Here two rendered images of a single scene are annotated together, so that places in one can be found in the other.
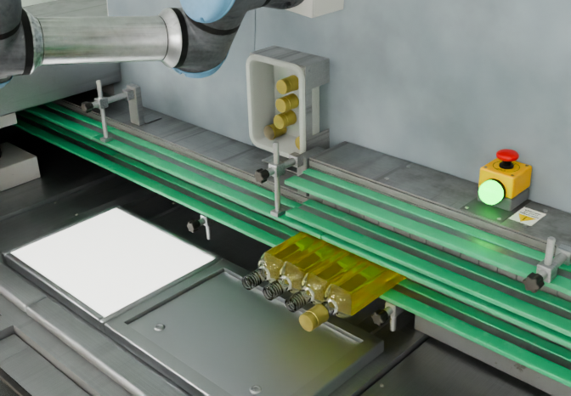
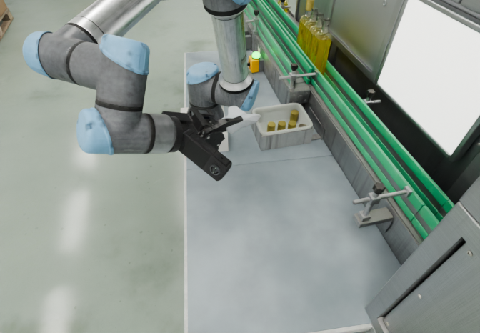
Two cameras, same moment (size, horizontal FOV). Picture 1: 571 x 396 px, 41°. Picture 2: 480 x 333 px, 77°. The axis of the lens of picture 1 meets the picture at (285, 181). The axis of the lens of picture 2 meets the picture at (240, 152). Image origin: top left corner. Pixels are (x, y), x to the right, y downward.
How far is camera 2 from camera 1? 2.09 m
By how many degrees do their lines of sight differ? 84
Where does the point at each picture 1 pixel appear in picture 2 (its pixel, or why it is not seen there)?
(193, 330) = (372, 8)
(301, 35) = (246, 138)
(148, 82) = (368, 256)
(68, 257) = (459, 63)
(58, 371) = not seen: outside the picture
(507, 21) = not seen: hidden behind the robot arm
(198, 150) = (348, 147)
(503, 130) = not seen: hidden behind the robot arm
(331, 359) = (333, 13)
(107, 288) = (418, 28)
